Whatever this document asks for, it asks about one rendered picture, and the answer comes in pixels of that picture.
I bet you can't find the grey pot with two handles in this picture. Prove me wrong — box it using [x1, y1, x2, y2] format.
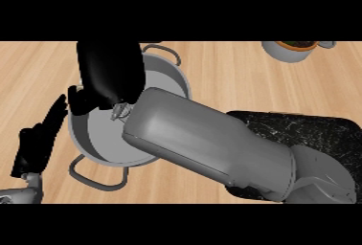
[66, 43, 194, 192]

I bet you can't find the grey cup with brown rim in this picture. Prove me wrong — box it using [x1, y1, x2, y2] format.
[260, 40, 338, 64]

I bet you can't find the black speckled tray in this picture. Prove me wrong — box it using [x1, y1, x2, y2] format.
[225, 110, 362, 203]

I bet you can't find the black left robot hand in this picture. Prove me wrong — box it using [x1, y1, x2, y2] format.
[10, 93, 71, 180]

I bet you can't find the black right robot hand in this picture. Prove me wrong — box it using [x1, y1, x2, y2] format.
[66, 40, 148, 116]

